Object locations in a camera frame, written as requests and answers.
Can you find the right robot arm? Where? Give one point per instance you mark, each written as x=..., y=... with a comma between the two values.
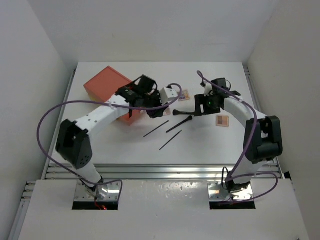
x=262, y=137

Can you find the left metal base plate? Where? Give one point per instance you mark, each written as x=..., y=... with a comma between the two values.
x=104, y=193

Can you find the black medium makeup brush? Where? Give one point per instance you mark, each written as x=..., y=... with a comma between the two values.
x=189, y=118

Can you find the aluminium rail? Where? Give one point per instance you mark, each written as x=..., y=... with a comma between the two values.
x=155, y=171

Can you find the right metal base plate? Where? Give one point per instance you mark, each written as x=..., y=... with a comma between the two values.
x=217, y=192

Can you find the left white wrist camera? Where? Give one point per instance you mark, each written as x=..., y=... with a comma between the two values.
x=167, y=95

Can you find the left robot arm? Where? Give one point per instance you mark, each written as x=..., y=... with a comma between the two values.
x=75, y=138

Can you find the colourful square eyeshadow palette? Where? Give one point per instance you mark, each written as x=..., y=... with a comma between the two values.
x=185, y=96

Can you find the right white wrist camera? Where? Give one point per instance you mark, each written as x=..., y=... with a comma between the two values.
x=208, y=90

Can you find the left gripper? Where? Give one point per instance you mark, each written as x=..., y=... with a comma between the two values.
x=155, y=113

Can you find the black powder brush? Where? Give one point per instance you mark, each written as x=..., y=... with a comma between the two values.
x=177, y=113

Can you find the long nude eyeshadow palette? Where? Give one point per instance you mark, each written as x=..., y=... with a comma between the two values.
x=167, y=112

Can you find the thin black liner brush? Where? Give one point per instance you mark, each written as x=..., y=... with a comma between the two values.
x=156, y=128

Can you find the metal base plate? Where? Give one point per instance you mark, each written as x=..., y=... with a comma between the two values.
x=217, y=192
x=104, y=193

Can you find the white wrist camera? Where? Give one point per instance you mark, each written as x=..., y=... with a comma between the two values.
x=167, y=95
x=208, y=90

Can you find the orange drawer box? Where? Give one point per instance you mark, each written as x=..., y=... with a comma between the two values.
x=106, y=83

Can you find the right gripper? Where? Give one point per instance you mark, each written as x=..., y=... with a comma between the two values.
x=200, y=100

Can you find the orange top drawer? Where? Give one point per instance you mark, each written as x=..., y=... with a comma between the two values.
x=131, y=117

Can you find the four-pan brown eyeshadow palette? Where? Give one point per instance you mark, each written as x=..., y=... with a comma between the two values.
x=222, y=121

